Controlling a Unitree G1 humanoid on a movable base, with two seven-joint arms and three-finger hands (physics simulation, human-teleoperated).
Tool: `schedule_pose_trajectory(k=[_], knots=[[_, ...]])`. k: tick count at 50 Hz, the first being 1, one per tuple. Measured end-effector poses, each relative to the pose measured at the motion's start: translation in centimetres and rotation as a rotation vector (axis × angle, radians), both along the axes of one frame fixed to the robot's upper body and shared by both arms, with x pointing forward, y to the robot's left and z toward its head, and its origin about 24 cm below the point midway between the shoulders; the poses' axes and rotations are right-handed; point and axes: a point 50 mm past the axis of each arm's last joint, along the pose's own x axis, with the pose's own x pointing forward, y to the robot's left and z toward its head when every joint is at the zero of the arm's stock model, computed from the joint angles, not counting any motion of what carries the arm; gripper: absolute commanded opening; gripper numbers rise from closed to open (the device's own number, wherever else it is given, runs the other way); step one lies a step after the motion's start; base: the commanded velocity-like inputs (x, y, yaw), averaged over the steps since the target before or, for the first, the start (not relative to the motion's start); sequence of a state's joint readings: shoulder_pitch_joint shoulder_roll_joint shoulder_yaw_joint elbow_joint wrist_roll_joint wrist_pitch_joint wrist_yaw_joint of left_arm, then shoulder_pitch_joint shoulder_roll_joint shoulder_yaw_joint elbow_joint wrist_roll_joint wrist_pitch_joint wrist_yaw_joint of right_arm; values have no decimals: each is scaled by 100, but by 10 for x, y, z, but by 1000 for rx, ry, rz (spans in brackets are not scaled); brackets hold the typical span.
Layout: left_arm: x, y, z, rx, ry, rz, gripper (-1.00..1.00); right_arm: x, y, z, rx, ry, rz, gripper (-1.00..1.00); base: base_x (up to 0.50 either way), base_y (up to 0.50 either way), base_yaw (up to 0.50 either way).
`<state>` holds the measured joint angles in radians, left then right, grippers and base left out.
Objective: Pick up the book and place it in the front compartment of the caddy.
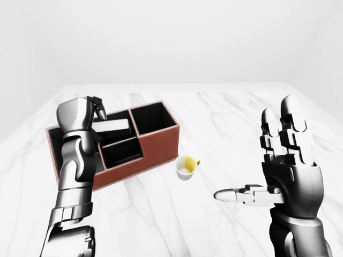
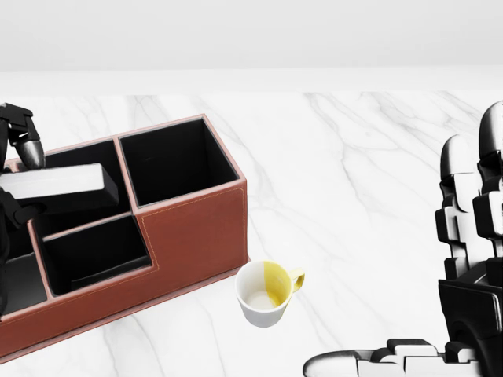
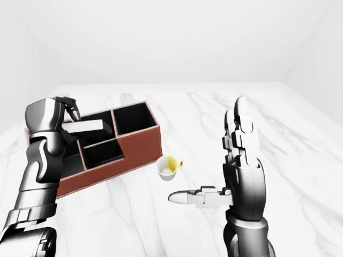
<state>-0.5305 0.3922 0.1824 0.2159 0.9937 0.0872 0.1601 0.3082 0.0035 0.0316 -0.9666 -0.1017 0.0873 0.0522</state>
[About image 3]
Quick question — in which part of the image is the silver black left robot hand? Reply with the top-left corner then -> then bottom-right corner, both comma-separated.
25,95 -> 82,145

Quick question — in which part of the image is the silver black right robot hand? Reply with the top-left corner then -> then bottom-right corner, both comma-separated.
168,95 -> 267,222

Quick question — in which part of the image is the white black book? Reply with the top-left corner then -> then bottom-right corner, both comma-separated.
62,119 -> 113,135

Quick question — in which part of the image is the red-brown desk caddy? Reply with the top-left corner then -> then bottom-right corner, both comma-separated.
24,100 -> 163,199

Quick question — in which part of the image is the white yellow mug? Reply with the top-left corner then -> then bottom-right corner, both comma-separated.
156,155 -> 184,182

